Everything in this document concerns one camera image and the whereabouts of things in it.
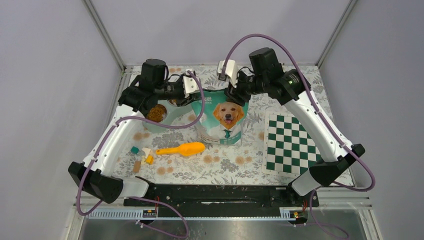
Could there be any brown wooden block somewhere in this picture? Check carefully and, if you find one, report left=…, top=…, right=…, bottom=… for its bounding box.
left=132, top=161, right=142, bottom=173

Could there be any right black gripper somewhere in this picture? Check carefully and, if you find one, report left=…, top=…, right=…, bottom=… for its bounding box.
left=224, top=69, right=268, bottom=107

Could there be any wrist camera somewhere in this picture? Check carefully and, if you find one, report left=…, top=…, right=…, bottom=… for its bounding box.
left=216, top=59, right=239, bottom=88
left=182, top=69, right=200, bottom=99

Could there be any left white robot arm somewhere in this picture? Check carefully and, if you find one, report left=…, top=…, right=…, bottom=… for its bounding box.
left=68, top=59, right=200, bottom=206

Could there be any green double pet bowl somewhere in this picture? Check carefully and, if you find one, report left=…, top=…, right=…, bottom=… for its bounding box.
left=146, top=99, right=192, bottom=125

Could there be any orange plastic scoop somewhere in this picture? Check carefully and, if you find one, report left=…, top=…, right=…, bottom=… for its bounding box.
left=155, top=142, right=206, bottom=157

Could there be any purple cable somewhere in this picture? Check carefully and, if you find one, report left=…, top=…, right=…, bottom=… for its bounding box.
left=75, top=70, right=206, bottom=240
left=221, top=33, right=377, bottom=240

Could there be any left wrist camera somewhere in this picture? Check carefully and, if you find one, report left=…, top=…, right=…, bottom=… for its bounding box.
left=182, top=69, right=200, bottom=99

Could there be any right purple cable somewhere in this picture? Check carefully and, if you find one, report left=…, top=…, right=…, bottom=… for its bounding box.
left=221, top=33, right=377, bottom=240

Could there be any green white chessboard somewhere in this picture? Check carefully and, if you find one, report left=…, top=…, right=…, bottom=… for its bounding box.
left=261, top=111, right=321, bottom=179

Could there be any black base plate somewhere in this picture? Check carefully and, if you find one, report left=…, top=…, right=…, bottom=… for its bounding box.
left=123, top=182, right=320, bottom=207

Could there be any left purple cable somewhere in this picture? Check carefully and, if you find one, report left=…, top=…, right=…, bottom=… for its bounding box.
left=75, top=70, right=206, bottom=240

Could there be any teal toy block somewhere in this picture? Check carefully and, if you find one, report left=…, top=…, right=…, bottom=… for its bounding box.
left=130, top=146, right=140, bottom=155

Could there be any green dog food bag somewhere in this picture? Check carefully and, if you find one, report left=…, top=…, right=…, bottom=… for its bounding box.
left=190, top=89, right=248, bottom=145

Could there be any yellow toy block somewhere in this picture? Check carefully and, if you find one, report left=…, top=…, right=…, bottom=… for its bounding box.
left=145, top=155, right=154, bottom=165

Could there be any white toy block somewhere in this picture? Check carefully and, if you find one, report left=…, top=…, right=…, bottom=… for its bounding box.
left=141, top=147, right=151, bottom=159

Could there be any floral tablecloth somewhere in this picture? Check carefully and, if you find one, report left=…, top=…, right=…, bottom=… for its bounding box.
left=109, top=64, right=355, bottom=187

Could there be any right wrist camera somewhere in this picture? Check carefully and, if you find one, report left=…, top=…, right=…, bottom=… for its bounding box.
left=216, top=59, right=239, bottom=88

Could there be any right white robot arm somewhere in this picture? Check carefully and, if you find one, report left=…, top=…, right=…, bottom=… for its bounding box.
left=216, top=47, right=365, bottom=206

